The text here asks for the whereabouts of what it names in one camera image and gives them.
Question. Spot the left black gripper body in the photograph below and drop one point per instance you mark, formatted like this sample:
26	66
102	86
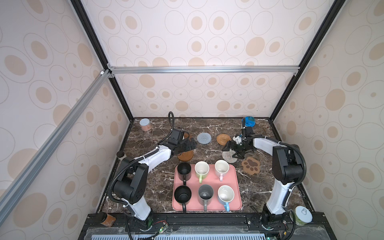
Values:
186	146

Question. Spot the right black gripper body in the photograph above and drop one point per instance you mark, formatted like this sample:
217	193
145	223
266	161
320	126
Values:
237	145

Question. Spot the light brown wooden coaster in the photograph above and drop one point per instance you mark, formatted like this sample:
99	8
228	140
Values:
186	156

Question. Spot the white woven round coaster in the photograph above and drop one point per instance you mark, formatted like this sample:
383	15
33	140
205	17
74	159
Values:
228	156

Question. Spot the cork paw print coaster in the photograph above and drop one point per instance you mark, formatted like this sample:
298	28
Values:
251	166

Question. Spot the woven rattan round coaster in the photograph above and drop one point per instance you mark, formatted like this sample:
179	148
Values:
222	139

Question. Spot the grey felt round coaster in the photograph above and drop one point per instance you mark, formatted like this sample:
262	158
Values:
204	138

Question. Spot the dark brown wooden coaster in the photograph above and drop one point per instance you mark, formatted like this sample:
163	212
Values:
187	135

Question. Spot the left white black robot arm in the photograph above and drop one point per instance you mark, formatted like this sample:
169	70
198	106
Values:
129	184

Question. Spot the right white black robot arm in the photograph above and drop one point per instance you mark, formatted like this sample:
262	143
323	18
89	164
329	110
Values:
288	167

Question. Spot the black mug rear left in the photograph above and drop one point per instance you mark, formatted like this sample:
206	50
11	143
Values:
184	172

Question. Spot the black mug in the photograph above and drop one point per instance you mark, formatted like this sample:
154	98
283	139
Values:
184	172
182	196

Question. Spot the white cup blue lid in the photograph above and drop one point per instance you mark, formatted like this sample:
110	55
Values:
248	121

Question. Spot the pink jar white lid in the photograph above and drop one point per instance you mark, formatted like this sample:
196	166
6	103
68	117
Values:
145	124

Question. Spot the black mug front left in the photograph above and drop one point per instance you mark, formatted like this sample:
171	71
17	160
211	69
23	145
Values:
182	196

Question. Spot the pink rectangular tray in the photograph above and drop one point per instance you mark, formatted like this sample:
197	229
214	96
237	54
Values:
230	179

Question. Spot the grey mug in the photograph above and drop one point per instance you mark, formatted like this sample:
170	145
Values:
205	196

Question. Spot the small bottle black cap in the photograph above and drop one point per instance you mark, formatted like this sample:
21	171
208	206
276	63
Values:
121	155

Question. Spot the horizontal aluminium bar rear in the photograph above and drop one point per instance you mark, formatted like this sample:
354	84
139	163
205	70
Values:
201	70

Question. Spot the diagonal aluminium bar left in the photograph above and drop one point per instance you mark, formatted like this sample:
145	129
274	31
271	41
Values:
23	181

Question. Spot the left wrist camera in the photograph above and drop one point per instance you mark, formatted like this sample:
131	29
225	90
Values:
176	136

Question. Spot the pink handled white mug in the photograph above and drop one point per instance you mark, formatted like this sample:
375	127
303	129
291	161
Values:
221	169

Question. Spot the green handled white mug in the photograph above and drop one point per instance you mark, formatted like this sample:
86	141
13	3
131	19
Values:
202	169

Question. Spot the blue handled white mug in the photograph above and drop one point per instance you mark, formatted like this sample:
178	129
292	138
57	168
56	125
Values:
225	196

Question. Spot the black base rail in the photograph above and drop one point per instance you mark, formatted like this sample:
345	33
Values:
205	226

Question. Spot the brown block on rail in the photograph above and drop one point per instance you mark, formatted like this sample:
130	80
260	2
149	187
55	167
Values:
105	219

